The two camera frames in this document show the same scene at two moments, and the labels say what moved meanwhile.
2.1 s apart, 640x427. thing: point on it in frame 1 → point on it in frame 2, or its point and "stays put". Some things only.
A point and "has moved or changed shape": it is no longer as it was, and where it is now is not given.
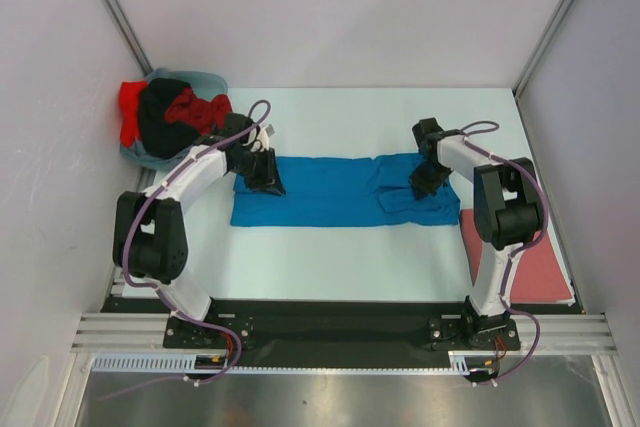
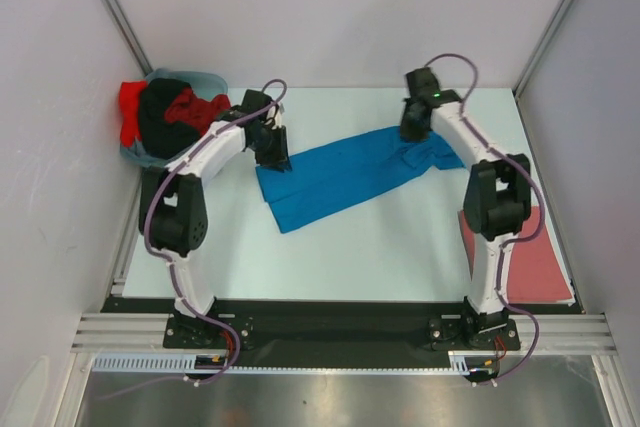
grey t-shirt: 136,153 stays put
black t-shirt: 162,138 stays put
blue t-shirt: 344,191 has moved or changed shape
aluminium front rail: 561,334 stays put
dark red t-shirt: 207,115 stays put
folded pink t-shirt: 539,276 stays put
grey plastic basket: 204,83 stays put
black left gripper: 268,181 → 280,158
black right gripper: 422,187 → 405,132
